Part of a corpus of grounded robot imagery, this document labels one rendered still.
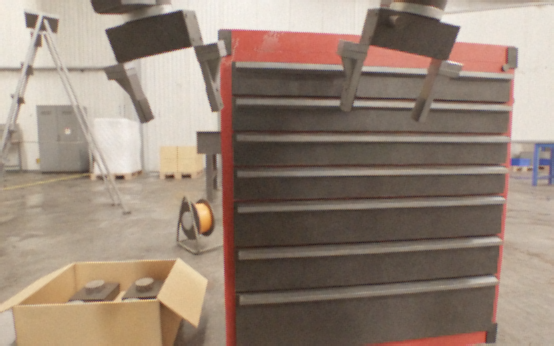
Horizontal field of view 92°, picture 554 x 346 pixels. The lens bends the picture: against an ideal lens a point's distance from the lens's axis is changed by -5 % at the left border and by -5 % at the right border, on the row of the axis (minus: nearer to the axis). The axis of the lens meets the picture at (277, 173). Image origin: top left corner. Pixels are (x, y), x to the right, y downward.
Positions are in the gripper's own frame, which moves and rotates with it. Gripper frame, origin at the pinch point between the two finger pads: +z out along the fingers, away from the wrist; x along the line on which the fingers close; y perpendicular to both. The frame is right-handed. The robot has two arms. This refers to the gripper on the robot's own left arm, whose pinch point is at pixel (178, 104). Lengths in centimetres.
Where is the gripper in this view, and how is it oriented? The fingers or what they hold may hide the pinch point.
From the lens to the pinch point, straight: 51.3
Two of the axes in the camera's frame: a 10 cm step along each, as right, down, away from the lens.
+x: -9.8, 1.0, 1.9
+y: 1.2, -4.8, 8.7
